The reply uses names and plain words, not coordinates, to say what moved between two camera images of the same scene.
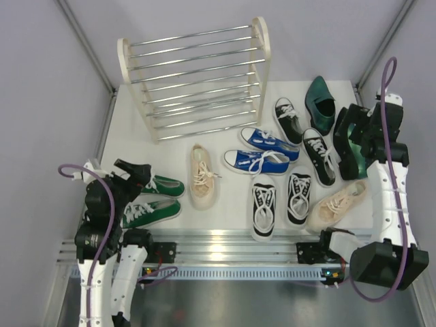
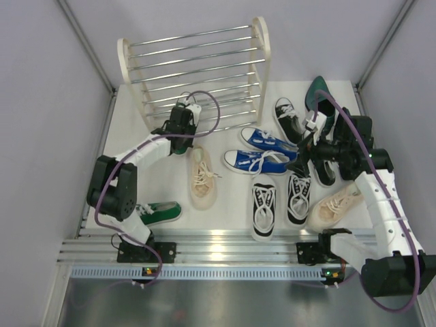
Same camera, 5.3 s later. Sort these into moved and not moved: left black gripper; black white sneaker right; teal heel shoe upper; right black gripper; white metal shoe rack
Moved: left black gripper; right black gripper
Not moved: white metal shoe rack; black white sneaker right; teal heel shoe upper
